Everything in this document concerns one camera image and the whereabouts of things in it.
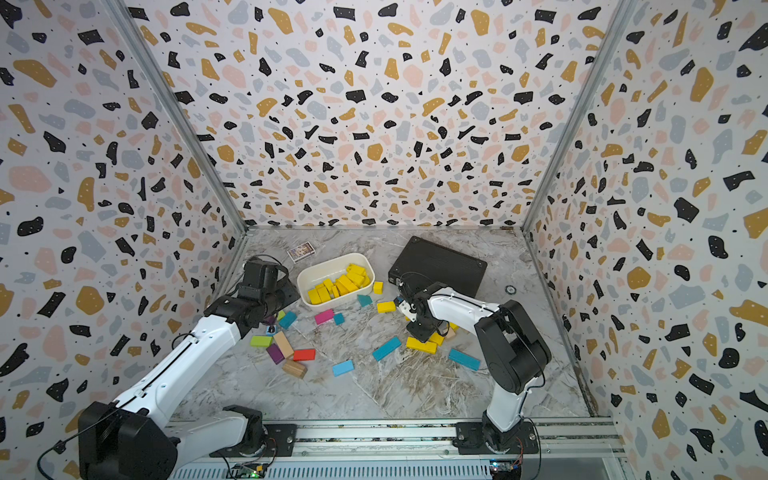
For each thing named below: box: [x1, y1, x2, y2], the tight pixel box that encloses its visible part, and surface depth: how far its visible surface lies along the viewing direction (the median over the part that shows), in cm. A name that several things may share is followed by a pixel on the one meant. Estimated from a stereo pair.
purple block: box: [266, 343, 285, 365], surface depth 89 cm
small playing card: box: [286, 241, 316, 263], surface depth 115 cm
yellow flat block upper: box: [377, 301, 397, 314], surface depth 100 cm
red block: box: [293, 349, 317, 361], surface depth 90 cm
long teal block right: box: [448, 348, 481, 371], surface depth 89 cm
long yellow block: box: [308, 284, 331, 305], surface depth 100 cm
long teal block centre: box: [372, 336, 403, 362], surface depth 92 cm
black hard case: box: [388, 235, 488, 297], surface depth 108 cm
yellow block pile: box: [406, 332, 445, 355], surface depth 91 cm
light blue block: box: [332, 360, 355, 377], surface depth 87 cm
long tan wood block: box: [273, 330, 295, 359], surface depth 91 cm
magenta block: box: [314, 309, 334, 325], surface depth 99 cm
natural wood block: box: [282, 360, 308, 378], surface depth 85 cm
